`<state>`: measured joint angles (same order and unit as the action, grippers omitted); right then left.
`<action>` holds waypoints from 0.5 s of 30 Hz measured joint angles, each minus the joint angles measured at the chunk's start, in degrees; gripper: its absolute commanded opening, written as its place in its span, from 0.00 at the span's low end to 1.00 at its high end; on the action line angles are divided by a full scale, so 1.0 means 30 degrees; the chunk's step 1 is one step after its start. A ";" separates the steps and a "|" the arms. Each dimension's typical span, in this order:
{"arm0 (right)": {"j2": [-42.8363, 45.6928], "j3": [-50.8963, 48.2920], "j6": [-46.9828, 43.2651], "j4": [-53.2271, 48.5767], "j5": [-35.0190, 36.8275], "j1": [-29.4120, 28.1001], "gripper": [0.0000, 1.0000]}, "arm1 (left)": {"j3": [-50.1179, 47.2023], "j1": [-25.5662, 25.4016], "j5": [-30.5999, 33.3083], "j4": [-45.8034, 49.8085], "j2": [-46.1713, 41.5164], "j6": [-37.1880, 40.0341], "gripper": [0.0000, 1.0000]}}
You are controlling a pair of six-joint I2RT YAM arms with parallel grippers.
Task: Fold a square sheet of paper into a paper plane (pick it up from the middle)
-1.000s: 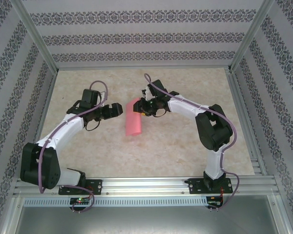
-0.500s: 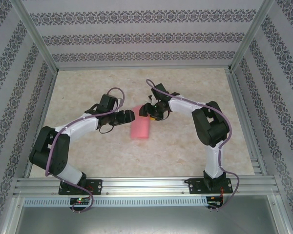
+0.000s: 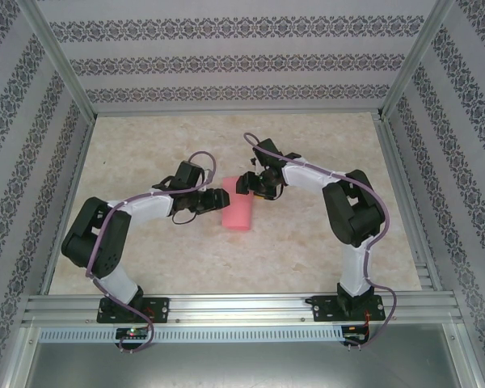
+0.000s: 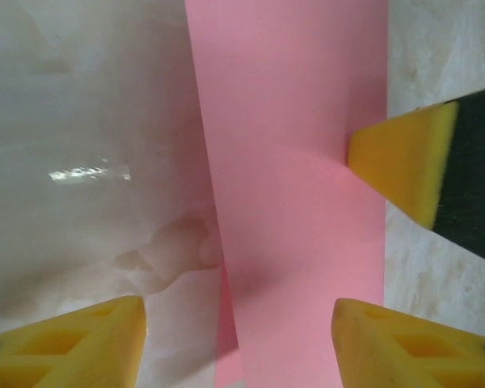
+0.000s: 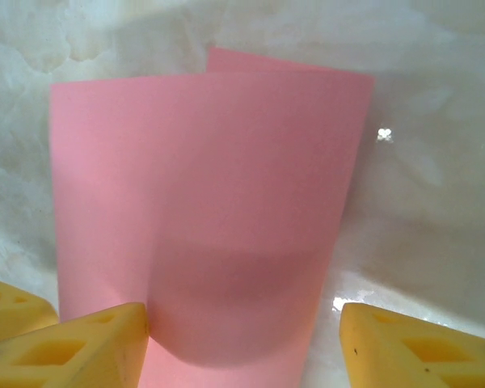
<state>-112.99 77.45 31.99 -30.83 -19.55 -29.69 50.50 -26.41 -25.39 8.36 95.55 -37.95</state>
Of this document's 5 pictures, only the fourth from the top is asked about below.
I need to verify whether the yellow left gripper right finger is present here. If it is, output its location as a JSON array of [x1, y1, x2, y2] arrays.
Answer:
[[331, 297, 485, 388]]

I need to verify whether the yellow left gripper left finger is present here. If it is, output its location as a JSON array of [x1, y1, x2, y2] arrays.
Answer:
[[0, 295, 147, 388]]

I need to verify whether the pink paper sheet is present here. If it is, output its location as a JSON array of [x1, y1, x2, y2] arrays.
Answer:
[[183, 0, 391, 388]]

